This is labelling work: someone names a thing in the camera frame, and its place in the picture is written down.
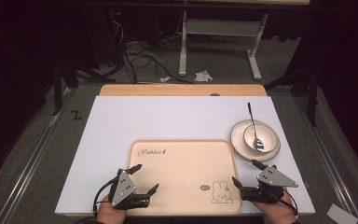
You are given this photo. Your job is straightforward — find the black floor cables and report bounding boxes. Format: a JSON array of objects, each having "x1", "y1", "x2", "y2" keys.
[{"x1": 110, "y1": 18, "x2": 195, "y2": 86}]

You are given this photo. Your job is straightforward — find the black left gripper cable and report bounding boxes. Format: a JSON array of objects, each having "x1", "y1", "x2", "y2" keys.
[{"x1": 92, "y1": 177, "x2": 119, "y2": 217}]

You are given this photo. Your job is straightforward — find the white bowl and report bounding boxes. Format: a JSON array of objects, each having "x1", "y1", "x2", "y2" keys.
[{"x1": 242, "y1": 123, "x2": 280, "y2": 154}]

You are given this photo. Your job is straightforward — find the beige tray with rabbit print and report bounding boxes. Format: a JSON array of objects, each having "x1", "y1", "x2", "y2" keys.
[{"x1": 126, "y1": 138, "x2": 244, "y2": 216}]

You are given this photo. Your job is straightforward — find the white table board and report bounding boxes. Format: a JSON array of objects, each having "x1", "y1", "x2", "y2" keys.
[{"x1": 54, "y1": 95, "x2": 317, "y2": 217}]

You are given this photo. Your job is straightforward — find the person's right hand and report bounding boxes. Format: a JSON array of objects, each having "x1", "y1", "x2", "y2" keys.
[{"x1": 251, "y1": 195, "x2": 298, "y2": 224}]

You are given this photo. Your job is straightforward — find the white round plate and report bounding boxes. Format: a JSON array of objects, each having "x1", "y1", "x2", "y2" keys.
[{"x1": 229, "y1": 119, "x2": 282, "y2": 162}]

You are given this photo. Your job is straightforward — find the metal floor rail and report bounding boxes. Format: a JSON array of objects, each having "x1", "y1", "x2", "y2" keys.
[
  {"x1": 294, "y1": 95, "x2": 358, "y2": 224},
  {"x1": 0, "y1": 88, "x2": 74, "y2": 224}
]

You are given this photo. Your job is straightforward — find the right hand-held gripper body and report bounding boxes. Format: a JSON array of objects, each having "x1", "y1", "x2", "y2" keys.
[{"x1": 240, "y1": 166, "x2": 299, "y2": 205}]

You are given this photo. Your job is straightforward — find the black metal stand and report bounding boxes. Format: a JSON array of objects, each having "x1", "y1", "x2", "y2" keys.
[
  {"x1": 51, "y1": 46, "x2": 117, "y2": 117},
  {"x1": 263, "y1": 62, "x2": 322, "y2": 127}
]

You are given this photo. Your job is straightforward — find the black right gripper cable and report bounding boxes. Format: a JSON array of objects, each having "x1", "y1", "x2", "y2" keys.
[{"x1": 267, "y1": 188, "x2": 299, "y2": 217}]

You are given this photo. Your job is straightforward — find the white metal desk frame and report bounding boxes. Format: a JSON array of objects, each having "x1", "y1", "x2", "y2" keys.
[{"x1": 178, "y1": 9, "x2": 270, "y2": 82}]

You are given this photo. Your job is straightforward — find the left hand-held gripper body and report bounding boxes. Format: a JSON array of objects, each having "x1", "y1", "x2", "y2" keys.
[{"x1": 107, "y1": 169, "x2": 152, "y2": 210}]

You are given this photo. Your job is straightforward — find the person's left hand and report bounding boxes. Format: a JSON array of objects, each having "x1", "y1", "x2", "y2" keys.
[{"x1": 96, "y1": 195, "x2": 129, "y2": 224}]

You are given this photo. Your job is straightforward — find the metal spoon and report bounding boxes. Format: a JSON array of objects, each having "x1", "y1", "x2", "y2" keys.
[{"x1": 247, "y1": 102, "x2": 266, "y2": 153}]

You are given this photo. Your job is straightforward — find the flat white paper sheet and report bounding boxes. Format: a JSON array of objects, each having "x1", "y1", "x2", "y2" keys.
[{"x1": 325, "y1": 203, "x2": 358, "y2": 224}]

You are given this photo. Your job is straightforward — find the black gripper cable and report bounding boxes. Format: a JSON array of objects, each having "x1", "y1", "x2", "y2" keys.
[
  {"x1": 267, "y1": 188, "x2": 299, "y2": 217},
  {"x1": 92, "y1": 177, "x2": 119, "y2": 217}
]

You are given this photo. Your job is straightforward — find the large crumpled white paper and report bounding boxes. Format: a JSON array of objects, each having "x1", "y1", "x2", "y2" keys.
[{"x1": 193, "y1": 70, "x2": 214, "y2": 83}]

